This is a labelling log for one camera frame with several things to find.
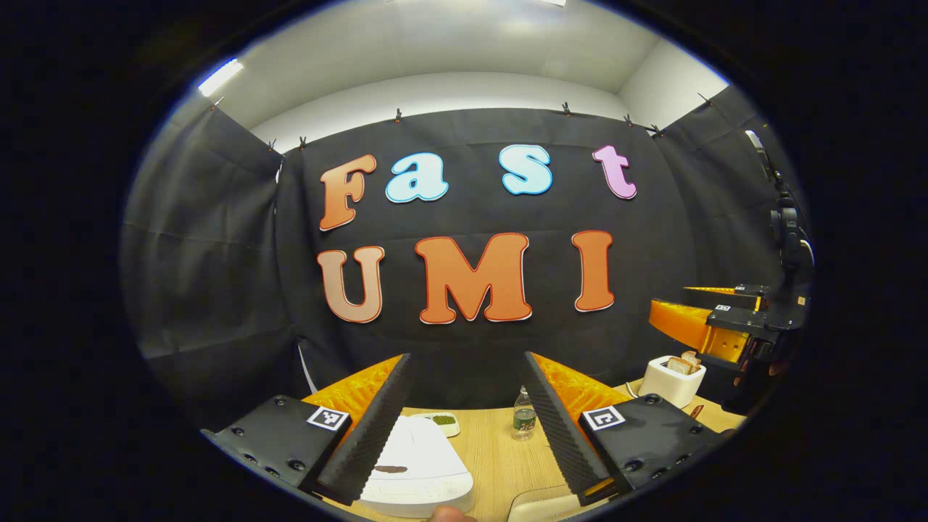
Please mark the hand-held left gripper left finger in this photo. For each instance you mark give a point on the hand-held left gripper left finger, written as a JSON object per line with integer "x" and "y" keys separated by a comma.
{"x": 362, "y": 442}

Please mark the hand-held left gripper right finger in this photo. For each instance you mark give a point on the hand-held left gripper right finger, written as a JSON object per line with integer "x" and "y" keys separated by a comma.
{"x": 562, "y": 442}

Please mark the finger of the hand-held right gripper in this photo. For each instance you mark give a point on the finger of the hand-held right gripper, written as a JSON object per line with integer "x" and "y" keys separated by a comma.
{"x": 747, "y": 291}
{"x": 754, "y": 319}

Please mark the white rice cooker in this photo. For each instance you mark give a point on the white rice cooker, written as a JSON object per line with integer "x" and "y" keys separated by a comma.
{"x": 420, "y": 457}

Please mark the clear water bottle green label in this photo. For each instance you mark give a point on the clear water bottle green label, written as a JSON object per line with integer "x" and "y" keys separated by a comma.
{"x": 523, "y": 419}

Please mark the toast slice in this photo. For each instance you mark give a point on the toast slice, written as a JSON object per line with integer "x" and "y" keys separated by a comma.
{"x": 692, "y": 358}
{"x": 678, "y": 365}

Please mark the white divided bean dish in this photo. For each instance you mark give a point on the white divided bean dish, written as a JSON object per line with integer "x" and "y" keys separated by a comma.
{"x": 444, "y": 420}

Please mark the white toaster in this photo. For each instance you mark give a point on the white toaster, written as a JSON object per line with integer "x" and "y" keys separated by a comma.
{"x": 667, "y": 388}

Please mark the black backdrop cloth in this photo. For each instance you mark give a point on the black backdrop cloth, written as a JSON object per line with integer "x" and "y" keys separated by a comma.
{"x": 217, "y": 254}

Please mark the ceiling light panel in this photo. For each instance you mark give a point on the ceiling light panel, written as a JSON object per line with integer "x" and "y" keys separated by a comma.
{"x": 220, "y": 77}

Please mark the black camera stand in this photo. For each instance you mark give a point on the black camera stand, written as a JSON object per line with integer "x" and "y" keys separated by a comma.
{"x": 786, "y": 225}

